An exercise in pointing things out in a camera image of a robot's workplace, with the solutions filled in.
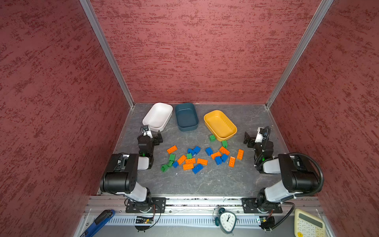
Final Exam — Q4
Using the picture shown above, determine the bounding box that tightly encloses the yellow calculator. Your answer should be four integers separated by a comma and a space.
294, 208, 327, 237

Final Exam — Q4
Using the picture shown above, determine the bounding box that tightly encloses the aluminium rail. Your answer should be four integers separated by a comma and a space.
85, 195, 322, 215

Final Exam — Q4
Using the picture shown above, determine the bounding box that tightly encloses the yellow plastic bin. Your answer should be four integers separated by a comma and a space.
204, 110, 238, 142

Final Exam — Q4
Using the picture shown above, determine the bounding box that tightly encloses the orange lego diagonal left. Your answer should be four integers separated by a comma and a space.
177, 155, 187, 165

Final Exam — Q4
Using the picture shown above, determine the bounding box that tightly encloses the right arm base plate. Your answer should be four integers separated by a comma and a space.
241, 197, 283, 214

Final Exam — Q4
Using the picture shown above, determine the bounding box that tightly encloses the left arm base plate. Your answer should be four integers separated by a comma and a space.
125, 197, 167, 214

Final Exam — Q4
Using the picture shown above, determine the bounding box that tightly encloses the orange lego right cluster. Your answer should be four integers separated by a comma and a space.
211, 152, 222, 160

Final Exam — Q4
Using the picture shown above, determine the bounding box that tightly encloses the blue utility knife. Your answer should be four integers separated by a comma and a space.
80, 209, 115, 237

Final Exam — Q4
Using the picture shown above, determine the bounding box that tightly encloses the dark teal plastic bin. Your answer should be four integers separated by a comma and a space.
175, 103, 199, 132

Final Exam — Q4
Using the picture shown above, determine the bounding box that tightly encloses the teal alarm clock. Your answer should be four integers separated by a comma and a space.
213, 207, 237, 236

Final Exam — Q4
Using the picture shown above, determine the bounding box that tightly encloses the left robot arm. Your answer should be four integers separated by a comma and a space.
100, 131, 163, 213

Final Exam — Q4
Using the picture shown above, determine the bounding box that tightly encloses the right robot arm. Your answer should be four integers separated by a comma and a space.
241, 127, 324, 213

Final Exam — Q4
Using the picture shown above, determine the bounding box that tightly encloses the white plastic bin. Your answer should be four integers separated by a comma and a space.
142, 103, 173, 132

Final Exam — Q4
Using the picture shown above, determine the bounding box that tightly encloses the circuit board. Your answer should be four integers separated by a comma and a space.
260, 216, 275, 229
135, 216, 154, 225

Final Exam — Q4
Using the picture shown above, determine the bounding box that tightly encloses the large blue lego bottom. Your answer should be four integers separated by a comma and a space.
192, 164, 204, 174

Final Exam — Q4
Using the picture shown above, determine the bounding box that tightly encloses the right circuit board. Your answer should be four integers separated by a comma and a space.
260, 216, 275, 229

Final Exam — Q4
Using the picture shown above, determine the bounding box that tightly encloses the left circuit board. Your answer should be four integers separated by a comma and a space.
135, 216, 154, 225

